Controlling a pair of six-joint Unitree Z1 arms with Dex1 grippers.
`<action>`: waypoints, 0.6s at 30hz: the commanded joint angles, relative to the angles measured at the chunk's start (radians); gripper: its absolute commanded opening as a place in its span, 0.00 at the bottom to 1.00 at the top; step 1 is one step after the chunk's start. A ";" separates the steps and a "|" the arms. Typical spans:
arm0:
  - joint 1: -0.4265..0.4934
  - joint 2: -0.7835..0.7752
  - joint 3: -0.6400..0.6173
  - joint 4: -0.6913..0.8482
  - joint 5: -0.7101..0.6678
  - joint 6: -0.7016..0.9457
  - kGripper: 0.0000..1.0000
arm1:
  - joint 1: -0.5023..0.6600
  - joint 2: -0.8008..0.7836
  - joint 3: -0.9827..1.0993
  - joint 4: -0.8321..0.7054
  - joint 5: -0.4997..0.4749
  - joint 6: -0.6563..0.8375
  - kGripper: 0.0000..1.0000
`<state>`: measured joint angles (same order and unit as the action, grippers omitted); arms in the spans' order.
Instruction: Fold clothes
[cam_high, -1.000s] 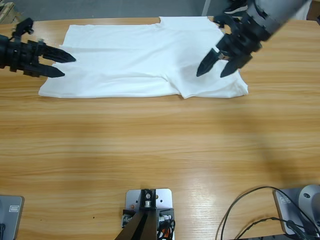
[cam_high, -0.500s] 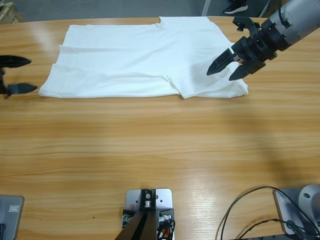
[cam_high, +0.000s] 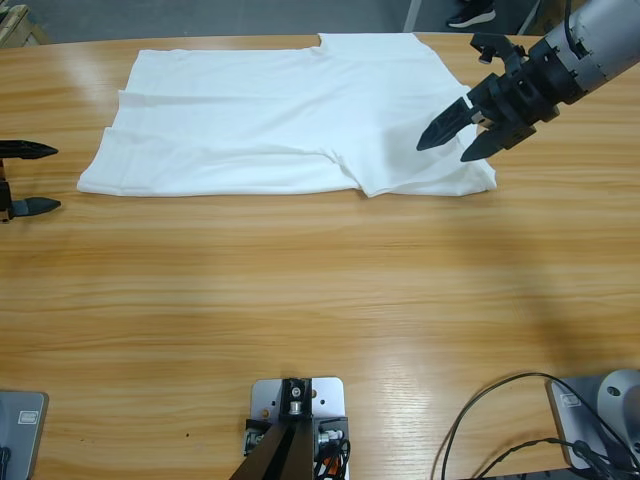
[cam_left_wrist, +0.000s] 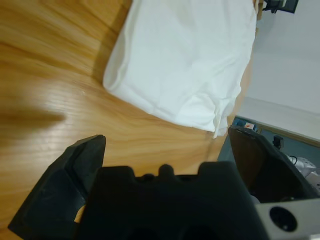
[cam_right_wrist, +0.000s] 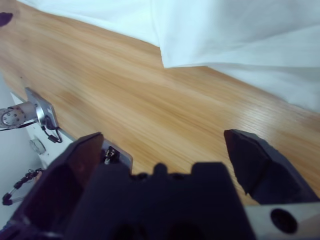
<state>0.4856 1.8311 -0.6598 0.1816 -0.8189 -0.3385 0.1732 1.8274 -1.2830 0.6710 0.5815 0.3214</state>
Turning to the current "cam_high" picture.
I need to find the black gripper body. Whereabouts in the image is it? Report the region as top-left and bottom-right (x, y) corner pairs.
(468, 32), (590, 151)
(0, 158), (14, 224)

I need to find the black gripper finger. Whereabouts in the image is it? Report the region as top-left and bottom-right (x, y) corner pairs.
(9, 196), (62, 217)
(416, 97), (477, 152)
(459, 127), (510, 163)
(0, 139), (60, 161)

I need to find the white t-shirt with black logo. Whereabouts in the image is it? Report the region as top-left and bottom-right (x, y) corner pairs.
(76, 32), (497, 199)

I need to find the brown cardboard box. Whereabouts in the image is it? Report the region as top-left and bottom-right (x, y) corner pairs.
(529, 0), (569, 36)

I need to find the black sneaker with white sole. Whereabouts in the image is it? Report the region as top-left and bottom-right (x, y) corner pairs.
(445, 0), (497, 29)

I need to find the white metal pole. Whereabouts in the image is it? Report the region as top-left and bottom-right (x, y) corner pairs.
(402, 0), (422, 32)

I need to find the wooden pallet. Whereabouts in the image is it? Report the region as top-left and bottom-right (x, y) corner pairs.
(0, 2), (51, 49)

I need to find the black clamp with silver knob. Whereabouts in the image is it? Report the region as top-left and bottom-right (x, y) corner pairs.
(312, 414), (351, 469)
(243, 418), (274, 457)

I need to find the black gripper side bracket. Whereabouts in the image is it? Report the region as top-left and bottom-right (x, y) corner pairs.
(469, 32), (529, 66)

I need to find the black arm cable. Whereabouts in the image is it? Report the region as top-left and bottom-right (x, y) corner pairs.
(563, 0), (582, 56)

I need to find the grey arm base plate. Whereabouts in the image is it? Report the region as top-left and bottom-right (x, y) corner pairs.
(0, 390), (50, 480)
(545, 375), (640, 472)

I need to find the white mount block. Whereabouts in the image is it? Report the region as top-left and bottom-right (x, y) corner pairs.
(249, 377), (351, 480)

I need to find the thin dark cable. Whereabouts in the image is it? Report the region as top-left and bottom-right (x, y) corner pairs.
(469, 437), (601, 480)

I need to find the black and orange cable bundle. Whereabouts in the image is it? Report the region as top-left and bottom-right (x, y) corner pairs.
(314, 439), (354, 480)

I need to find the dark camera post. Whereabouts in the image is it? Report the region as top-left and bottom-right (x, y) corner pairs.
(233, 378), (317, 480)

